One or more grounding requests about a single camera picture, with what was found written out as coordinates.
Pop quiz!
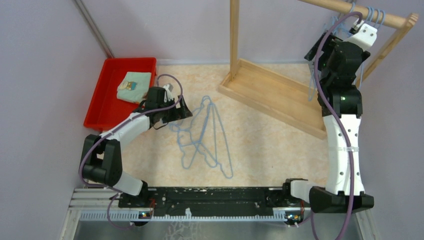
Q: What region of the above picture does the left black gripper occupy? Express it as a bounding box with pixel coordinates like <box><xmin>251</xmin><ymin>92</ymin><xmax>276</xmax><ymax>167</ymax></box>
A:
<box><xmin>158</xmin><ymin>94</ymin><xmax>193</xmax><ymax>124</ymax></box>

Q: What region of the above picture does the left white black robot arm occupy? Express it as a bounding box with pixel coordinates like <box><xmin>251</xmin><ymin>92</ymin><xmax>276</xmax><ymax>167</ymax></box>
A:
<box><xmin>78</xmin><ymin>86</ymin><xmax>193</xmax><ymax>207</ymax></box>

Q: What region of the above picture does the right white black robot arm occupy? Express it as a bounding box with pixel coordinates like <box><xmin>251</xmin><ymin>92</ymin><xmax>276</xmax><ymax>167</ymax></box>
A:
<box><xmin>281</xmin><ymin>30</ymin><xmax>377</xmax><ymax>213</ymax></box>

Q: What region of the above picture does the folded light green cloth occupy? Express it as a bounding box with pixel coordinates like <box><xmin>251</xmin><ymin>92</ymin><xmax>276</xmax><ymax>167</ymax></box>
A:
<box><xmin>116</xmin><ymin>71</ymin><xmax>152</xmax><ymax>104</ymax></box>

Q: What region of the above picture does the red plastic bin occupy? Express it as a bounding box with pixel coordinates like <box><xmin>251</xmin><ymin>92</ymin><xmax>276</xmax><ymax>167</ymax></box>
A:
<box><xmin>83</xmin><ymin>57</ymin><xmax>157</xmax><ymax>132</ymax></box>

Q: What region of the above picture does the wooden hanger rack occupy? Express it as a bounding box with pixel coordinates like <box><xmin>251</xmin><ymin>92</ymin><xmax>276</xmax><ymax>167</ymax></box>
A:
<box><xmin>218</xmin><ymin>0</ymin><xmax>419</xmax><ymax>139</ymax></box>

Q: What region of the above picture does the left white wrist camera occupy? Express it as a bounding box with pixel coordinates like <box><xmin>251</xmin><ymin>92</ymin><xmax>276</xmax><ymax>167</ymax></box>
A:
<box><xmin>162</xmin><ymin>83</ymin><xmax>175</xmax><ymax>103</ymax></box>

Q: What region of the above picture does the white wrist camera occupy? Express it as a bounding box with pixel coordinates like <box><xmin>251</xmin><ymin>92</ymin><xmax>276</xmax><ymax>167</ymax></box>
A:
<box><xmin>343</xmin><ymin>20</ymin><xmax>378</xmax><ymax>51</ymax></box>
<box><xmin>162</xmin><ymin>83</ymin><xmax>175</xmax><ymax>103</ymax></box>

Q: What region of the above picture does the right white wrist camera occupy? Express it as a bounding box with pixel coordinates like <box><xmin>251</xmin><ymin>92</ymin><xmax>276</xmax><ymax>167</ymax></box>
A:
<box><xmin>343</xmin><ymin>20</ymin><xmax>378</xmax><ymax>51</ymax></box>

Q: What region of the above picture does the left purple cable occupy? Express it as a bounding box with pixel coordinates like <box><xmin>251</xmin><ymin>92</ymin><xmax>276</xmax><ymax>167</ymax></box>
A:
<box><xmin>78</xmin><ymin>73</ymin><xmax>184</xmax><ymax>231</ymax></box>

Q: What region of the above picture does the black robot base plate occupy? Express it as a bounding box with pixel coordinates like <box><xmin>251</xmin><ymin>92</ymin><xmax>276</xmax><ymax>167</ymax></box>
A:
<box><xmin>118</xmin><ymin>187</ymin><xmax>309</xmax><ymax>217</ymax></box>

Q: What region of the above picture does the aluminium frame rail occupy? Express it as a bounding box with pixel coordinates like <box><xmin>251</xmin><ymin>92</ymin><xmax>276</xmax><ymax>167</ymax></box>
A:
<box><xmin>67</xmin><ymin>187</ymin><xmax>370</xmax><ymax>223</ymax></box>

